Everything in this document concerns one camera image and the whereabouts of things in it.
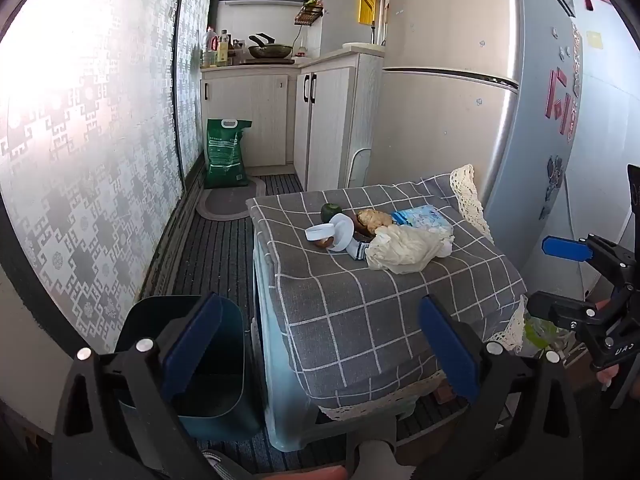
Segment oval grey floor mat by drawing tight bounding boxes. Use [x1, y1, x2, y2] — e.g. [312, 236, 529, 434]
[196, 175, 271, 222]

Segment person's right hand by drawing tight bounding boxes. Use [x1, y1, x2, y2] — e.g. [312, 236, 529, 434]
[596, 299, 622, 390]

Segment patterned glass sliding door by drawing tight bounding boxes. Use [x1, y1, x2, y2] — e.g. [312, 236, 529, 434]
[0, 0, 217, 356]

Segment grey blue fridge magnet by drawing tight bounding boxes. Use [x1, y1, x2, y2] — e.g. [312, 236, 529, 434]
[539, 155, 566, 221]

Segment cream plastic bag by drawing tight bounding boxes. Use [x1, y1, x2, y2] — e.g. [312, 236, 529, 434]
[365, 224, 455, 275]

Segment large cooking oil bottle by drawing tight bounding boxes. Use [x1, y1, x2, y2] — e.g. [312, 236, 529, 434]
[202, 27, 219, 67]

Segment white plastic ring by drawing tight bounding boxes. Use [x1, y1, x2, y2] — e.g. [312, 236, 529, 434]
[327, 213, 357, 253]

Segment striped grey carpet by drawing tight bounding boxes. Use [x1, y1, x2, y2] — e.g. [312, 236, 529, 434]
[140, 172, 451, 476]

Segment teal plastic waste bin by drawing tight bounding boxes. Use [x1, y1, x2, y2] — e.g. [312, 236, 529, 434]
[114, 295, 263, 443]

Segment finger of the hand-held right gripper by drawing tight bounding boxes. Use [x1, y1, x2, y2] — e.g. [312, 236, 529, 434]
[542, 233, 626, 281]
[526, 290, 608, 332]

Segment green plastic bag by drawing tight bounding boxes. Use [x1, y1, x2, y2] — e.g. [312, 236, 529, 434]
[522, 317, 558, 356]

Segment green rice bag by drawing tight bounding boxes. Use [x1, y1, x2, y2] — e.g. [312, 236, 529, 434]
[204, 119, 253, 190]

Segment wall spice rack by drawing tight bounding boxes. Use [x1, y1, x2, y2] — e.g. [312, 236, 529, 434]
[294, 0, 326, 26]

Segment red fridge magnets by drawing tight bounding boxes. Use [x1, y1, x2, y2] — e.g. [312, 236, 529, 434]
[546, 67, 581, 136]

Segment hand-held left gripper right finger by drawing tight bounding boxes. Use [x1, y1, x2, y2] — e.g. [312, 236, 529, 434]
[419, 294, 585, 480]

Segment grey checked tablecloth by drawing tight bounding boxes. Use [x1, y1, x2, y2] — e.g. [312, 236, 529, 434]
[246, 164, 530, 423]

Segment silver refrigerator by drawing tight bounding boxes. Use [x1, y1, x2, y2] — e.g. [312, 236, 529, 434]
[375, 0, 585, 281]

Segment brown ginger root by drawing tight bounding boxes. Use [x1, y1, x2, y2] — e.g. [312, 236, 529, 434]
[356, 208, 393, 233]

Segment dark frying pan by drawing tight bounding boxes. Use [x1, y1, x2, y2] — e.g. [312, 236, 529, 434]
[248, 34, 293, 59]

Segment blue tissue packet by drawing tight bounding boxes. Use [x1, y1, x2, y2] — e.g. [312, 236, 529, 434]
[391, 205, 453, 236]

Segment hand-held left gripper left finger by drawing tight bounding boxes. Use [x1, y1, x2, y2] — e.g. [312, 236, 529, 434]
[50, 291, 224, 480]

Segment beige kitchen cabinet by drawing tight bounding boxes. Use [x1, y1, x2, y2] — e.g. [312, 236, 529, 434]
[200, 44, 386, 193]

